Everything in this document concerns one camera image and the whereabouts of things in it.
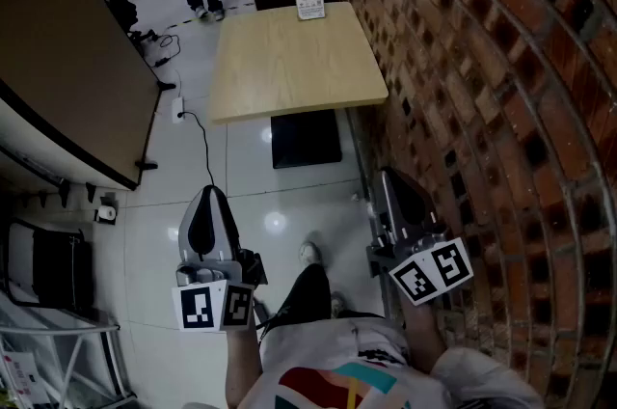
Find black power cable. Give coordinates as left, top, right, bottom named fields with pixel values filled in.
left=176, top=109, right=217, bottom=187

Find person's white shoe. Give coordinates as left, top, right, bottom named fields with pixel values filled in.
left=298, top=241, right=324, bottom=267
left=329, top=290, right=347, bottom=319

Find light wooden table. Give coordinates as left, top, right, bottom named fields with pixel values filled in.
left=209, top=1, right=390, bottom=126

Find brown partition board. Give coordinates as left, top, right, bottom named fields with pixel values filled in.
left=0, top=0, right=177, bottom=192

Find pink and white paper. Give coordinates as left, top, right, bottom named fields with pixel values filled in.
left=0, top=351, right=50, bottom=407

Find white metal rack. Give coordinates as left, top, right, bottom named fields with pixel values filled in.
left=0, top=290, right=140, bottom=409

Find person's black trouser leg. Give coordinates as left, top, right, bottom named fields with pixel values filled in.
left=275, top=262, right=334, bottom=327

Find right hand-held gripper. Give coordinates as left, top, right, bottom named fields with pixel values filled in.
left=365, top=166, right=473, bottom=306

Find person's left forearm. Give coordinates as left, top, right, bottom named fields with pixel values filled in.
left=224, top=327, right=265, bottom=409

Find person's white printed t-shirt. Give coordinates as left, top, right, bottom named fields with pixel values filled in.
left=238, top=313, right=547, bottom=409

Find black floor cables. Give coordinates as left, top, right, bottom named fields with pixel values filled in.
left=128, top=28, right=180, bottom=68

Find black folding chair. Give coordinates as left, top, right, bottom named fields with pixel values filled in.
left=3, top=217, right=96, bottom=313

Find black table base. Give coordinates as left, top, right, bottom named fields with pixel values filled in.
left=270, top=109, right=344, bottom=171

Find person's right forearm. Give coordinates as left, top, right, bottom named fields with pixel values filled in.
left=400, top=299, right=448, bottom=375

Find white paper roll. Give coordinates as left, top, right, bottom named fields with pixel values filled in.
left=94, top=204, right=119, bottom=226

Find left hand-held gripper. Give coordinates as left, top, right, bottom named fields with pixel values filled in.
left=172, top=185, right=269, bottom=332

